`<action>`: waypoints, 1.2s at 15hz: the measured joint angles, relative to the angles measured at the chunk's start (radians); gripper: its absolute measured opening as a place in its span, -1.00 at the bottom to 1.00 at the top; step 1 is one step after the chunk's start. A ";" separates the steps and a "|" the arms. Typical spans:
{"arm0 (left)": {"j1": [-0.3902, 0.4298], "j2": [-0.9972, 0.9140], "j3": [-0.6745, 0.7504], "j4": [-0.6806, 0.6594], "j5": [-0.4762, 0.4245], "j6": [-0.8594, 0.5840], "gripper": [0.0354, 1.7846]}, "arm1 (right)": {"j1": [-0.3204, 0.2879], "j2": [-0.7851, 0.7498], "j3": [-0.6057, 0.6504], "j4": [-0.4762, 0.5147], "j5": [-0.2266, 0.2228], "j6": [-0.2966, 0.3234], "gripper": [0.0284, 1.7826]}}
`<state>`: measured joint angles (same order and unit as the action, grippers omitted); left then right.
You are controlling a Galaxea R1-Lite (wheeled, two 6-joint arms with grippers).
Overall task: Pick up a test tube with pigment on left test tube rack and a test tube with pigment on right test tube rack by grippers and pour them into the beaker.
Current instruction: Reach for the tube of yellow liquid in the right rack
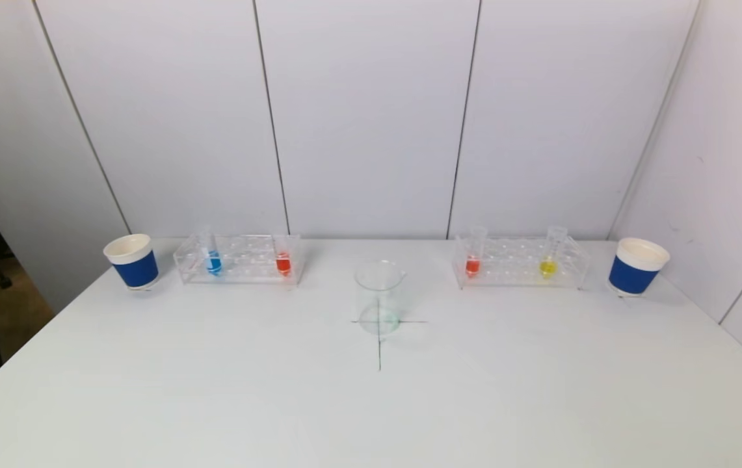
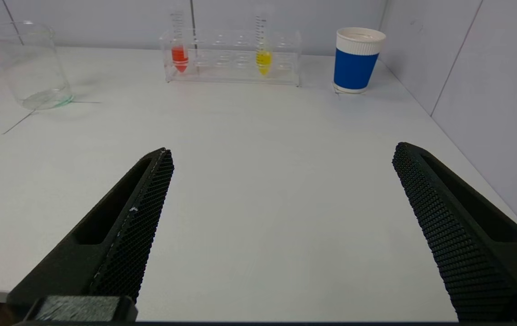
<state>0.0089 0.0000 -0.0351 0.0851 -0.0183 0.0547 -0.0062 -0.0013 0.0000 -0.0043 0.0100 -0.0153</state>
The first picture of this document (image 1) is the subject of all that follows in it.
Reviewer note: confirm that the test tube with yellow pigment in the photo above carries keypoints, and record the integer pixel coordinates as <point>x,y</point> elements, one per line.
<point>547,267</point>

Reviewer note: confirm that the clear glass beaker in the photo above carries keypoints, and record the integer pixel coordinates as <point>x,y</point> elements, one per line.
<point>378,318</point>

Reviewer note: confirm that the test tube with red pigment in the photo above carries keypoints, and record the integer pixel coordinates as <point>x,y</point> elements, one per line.
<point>473,265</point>
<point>283,264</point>

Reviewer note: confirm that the clear acrylic test tube rack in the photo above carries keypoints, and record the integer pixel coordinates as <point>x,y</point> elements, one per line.
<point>514,260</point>
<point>247,260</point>

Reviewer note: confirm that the test tube with blue pigment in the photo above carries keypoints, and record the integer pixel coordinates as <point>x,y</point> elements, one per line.
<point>213,263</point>

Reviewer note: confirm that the white paper cup blue sleeve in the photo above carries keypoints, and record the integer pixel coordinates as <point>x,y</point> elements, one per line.
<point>631,276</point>
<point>135,270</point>

